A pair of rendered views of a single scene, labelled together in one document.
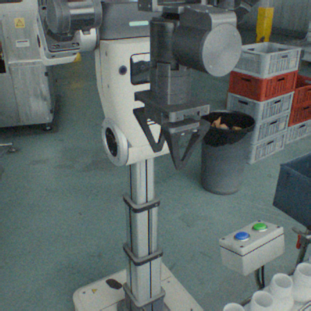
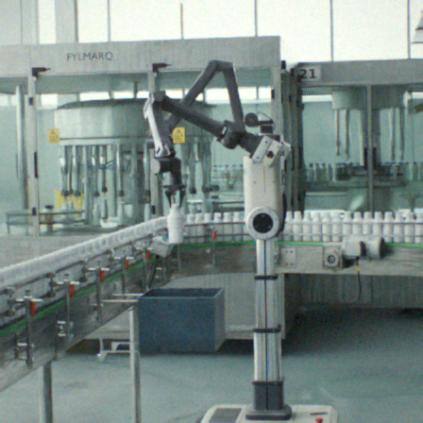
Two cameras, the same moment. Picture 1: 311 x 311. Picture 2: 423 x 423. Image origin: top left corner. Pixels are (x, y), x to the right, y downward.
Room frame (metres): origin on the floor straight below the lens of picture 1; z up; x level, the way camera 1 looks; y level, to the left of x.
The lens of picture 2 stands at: (4.21, -4.23, 1.52)
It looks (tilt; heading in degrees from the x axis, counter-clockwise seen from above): 3 degrees down; 130
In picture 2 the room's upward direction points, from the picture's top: 1 degrees counter-clockwise
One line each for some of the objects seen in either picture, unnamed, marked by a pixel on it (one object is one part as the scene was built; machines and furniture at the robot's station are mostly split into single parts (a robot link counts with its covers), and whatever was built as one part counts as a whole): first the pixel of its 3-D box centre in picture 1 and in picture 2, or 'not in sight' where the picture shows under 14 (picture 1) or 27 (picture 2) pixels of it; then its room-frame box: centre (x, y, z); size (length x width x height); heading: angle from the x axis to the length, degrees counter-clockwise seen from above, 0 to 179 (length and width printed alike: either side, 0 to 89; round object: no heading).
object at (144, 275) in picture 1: (143, 280); (267, 367); (0.98, 0.05, 0.49); 0.13 x 0.13 x 0.40; 31
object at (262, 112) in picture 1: (259, 101); not in sight; (3.20, -1.08, 0.55); 0.61 x 0.41 x 0.22; 129
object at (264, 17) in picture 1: (264, 26); not in sight; (10.51, -3.34, 0.55); 0.40 x 0.40 x 1.10; 32
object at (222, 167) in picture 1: (223, 153); not in sight; (2.50, -0.59, 0.32); 0.45 x 0.45 x 0.64
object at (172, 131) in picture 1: (175, 136); not in sight; (0.43, -0.03, 1.44); 0.07 x 0.07 x 0.09; 32
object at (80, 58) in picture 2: not in sight; (131, 194); (-2.53, 2.82, 1.18); 2.88 x 2.73 x 2.35; 32
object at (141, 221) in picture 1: (142, 238); (266, 315); (0.98, 0.05, 0.74); 0.11 x 0.11 x 0.40; 31
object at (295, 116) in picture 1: (291, 107); not in sight; (3.65, -1.62, 0.33); 0.61 x 0.41 x 0.22; 124
